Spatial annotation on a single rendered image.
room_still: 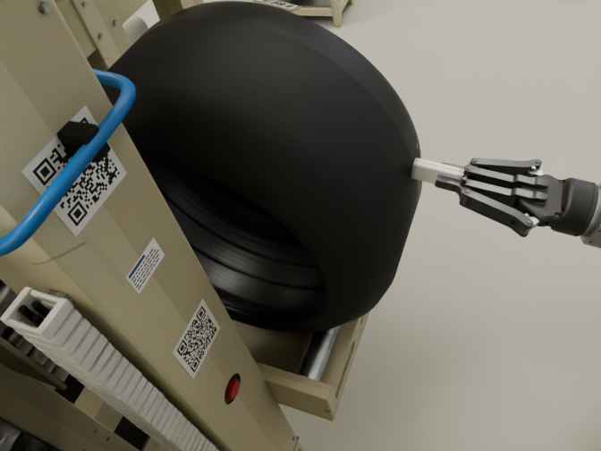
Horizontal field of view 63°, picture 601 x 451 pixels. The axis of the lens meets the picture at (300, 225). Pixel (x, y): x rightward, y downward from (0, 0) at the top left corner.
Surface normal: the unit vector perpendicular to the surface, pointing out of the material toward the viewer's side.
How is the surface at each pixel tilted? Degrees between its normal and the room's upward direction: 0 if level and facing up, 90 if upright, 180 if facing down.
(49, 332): 90
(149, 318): 90
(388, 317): 0
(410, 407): 0
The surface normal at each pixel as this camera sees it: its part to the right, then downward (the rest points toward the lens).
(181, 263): 0.92, 0.18
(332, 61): 0.40, -0.40
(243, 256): 0.15, -0.54
